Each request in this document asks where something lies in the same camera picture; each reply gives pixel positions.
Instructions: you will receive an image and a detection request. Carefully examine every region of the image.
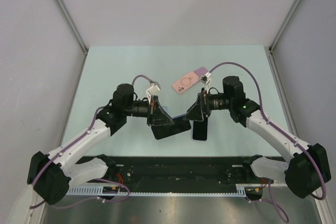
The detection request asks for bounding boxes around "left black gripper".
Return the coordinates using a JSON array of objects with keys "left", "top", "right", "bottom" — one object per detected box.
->
[{"left": 123, "top": 95, "right": 173, "bottom": 126}]

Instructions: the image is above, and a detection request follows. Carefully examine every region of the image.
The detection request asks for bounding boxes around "black smartphone blue frame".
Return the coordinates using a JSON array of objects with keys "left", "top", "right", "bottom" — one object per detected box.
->
[{"left": 151, "top": 115, "right": 191, "bottom": 140}]

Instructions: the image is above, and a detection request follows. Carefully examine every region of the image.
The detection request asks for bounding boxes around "black smartphone teal frame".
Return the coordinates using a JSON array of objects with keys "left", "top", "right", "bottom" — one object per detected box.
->
[{"left": 192, "top": 120, "right": 208, "bottom": 141}]

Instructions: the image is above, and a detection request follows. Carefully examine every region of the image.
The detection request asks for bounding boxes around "lavender phone case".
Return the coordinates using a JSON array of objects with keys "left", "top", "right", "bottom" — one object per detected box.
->
[{"left": 190, "top": 120, "right": 209, "bottom": 143}]

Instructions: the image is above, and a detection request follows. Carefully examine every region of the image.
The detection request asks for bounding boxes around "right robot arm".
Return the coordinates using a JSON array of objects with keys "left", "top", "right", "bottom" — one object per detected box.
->
[{"left": 184, "top": 76, "right": 331, "bottom": 199}]

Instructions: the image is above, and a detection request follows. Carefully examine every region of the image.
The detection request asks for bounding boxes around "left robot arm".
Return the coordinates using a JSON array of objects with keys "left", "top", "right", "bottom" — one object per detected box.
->
[{"left": 27, "top": 81, "right": 173, "bottom": 205}]

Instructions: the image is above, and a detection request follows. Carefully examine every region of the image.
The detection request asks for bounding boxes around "pink phone case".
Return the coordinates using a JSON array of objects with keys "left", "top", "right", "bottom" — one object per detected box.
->
[{"left": 172, "top": 71, "right": 199, "bottom": 94}]

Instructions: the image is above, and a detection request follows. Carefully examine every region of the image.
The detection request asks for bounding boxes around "purple phone case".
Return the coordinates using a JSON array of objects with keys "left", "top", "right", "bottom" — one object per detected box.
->
[{"left": 194, "top": 67, "right": 208, "bottom": 77}]

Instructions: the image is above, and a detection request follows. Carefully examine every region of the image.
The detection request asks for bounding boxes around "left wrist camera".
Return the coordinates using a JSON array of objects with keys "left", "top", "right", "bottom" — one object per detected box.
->
[{"left": 146, "top": 81, "right": 161, "bottom": 103}]

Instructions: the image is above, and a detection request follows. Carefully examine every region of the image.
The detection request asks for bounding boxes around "slotted cable duct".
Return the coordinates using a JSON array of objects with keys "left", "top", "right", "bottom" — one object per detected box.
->
[{"left": 66, "top": 184, "right": 264, "bottom": 197}]

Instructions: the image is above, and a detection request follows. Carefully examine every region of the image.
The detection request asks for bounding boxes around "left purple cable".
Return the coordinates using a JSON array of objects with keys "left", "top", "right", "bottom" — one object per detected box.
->
[{"left": 27, "top": 74, "right": 153, "bottom": 210}]

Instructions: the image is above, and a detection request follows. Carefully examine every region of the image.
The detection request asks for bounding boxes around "purple cable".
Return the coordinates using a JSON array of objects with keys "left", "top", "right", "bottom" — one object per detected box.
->
[
  {"left": 208, "top": 62, "right": 329, "bottom": 222},
  {"left": 27, "top": 74, "right": 153, "bottom": 210}
]

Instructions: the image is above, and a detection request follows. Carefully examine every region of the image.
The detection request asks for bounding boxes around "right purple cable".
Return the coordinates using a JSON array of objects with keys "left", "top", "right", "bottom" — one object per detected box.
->
[{"left": 208, "top": 62, "right": 329, "bottom": 222}]

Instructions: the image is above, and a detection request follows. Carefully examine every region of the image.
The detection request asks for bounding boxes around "right aluminium frame post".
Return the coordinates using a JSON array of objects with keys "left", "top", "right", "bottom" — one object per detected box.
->
[{"left": 268, "top": 0, "right": 303, "bottom": 54}]

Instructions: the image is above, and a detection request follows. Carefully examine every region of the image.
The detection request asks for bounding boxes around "aluminium frame post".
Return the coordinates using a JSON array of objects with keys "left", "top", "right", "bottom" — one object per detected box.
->
[
  {"left": 268, "top": 0, "right": 303, "bottom": 54},
  {"left": 53, "top": 0, "right": 88, "bottom": 56}
]

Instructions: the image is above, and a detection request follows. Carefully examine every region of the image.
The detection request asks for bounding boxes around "left aluminium frame post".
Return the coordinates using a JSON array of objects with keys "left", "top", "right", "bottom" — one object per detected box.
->
[{"left": 53, "top": 0, "right": 88, "bottom": 56}]

